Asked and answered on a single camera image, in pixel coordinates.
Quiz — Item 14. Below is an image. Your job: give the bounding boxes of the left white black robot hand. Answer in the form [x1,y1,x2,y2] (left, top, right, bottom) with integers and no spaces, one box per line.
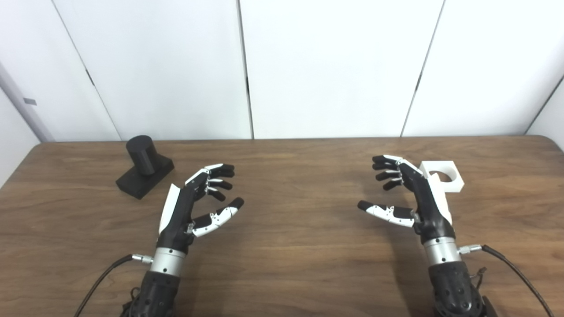
[156,163,245,255]

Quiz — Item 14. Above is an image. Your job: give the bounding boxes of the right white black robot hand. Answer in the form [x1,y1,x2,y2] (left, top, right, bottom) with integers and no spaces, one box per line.
[357,154,456,245]

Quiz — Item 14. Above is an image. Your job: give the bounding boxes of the white square piece with hole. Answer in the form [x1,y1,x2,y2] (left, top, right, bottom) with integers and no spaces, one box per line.
[419,161,465,193]

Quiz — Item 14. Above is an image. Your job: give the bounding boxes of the black peg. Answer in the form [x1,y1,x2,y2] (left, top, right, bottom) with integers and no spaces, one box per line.
[115,135,175,200]

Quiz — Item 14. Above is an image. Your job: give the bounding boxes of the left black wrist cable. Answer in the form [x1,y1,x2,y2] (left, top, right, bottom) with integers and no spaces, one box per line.
[73,254,155,317]

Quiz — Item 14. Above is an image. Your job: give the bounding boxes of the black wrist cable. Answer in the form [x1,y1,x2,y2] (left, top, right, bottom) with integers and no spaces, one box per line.
[458,244,556,317]
[73,254,155,317]

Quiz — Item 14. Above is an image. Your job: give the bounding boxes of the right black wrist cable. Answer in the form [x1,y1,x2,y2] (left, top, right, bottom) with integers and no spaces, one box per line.
[458,244,556,317]

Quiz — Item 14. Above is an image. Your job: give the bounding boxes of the grey wall corner post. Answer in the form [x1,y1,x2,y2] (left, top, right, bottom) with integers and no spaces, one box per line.
[0,62,54,143]

